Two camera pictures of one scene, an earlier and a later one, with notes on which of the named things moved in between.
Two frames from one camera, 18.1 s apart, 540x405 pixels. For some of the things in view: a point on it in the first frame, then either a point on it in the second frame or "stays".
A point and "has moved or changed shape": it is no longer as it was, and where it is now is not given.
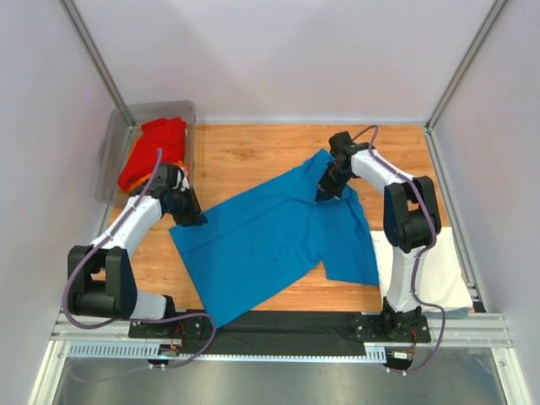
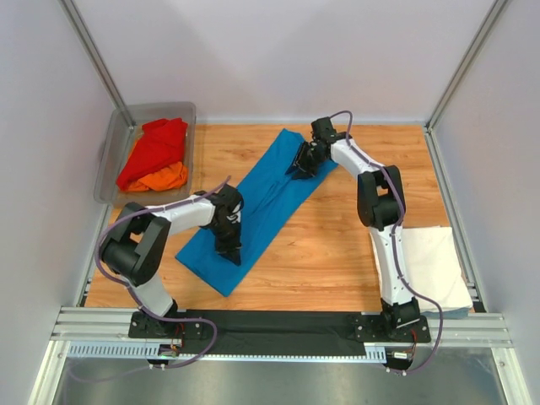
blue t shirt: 272,234 has moved or changed shape
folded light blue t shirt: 455,313 stays
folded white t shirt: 443,281 stays
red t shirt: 169,134 stays
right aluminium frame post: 474,48 stays
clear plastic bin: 120,137 stays
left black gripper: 194,216 to 233,248
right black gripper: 325,191 to 300,163
